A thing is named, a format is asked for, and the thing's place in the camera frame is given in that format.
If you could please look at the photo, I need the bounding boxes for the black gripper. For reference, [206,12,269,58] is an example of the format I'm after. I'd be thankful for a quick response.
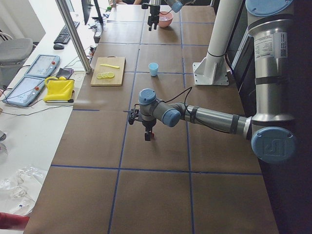
[148,4,160,31]
[142,119,156,141]

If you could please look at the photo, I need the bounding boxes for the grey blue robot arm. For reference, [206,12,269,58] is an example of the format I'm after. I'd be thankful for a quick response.
[128,0,296,164]
[141,0,195,31]

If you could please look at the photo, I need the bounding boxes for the light blue plastic cup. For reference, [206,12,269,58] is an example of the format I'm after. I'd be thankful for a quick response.
[148,62,159,77]

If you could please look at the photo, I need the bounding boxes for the pink bowl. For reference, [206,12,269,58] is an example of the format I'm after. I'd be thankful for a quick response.
[158,11,174,28]

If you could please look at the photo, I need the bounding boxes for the bamboo cutting board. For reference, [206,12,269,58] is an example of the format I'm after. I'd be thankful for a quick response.
[90,57,125,87]

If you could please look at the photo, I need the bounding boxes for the yellow plastic knife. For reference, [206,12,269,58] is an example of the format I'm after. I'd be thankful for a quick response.
[100,63,120,69]

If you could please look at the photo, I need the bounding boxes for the black monitor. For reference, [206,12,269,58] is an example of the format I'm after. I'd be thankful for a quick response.
[81,0,105,26]

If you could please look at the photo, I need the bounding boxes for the black keyboard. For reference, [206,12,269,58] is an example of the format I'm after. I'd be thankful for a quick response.
[54,26,71,44]

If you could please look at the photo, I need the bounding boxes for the yellow bag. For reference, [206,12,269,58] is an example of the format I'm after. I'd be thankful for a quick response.
[43,77,75,103]

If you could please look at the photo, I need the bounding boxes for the black computer mouse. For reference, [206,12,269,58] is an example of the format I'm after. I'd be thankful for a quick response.
[53,43,64,50]

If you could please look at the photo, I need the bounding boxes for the dark grey pouch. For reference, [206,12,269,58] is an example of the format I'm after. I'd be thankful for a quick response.
[56,68,74,79]

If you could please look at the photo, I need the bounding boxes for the upper teach pendant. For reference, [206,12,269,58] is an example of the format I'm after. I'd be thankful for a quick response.
[25,54,60,78]

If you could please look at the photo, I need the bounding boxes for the teach pendant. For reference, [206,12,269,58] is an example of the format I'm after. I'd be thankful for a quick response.
[25,54,60,78]
[2,76,45,107]

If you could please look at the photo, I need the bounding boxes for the lower teach pendant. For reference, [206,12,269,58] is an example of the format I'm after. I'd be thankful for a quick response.
[2,76,45,107]

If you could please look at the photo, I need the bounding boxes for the grey office chair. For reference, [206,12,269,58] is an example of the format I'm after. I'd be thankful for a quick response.
[0,38,33,89]

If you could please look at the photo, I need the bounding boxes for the clear plastic bags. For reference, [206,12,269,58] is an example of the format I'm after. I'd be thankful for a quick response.
[0,165,47,215]

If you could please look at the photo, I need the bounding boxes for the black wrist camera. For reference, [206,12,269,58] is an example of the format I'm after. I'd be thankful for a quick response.
[141,3,149,9]
[128,108,142,125]

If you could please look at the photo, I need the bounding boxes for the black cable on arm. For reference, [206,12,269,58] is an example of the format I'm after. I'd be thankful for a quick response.
[164,86,232,134]

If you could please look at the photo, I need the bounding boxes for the white camera mast with base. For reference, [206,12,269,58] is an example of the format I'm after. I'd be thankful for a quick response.
[193,0,243,85]

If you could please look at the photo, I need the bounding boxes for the aluminium frame post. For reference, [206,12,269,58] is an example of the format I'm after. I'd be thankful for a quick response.
[55,0,92,74]

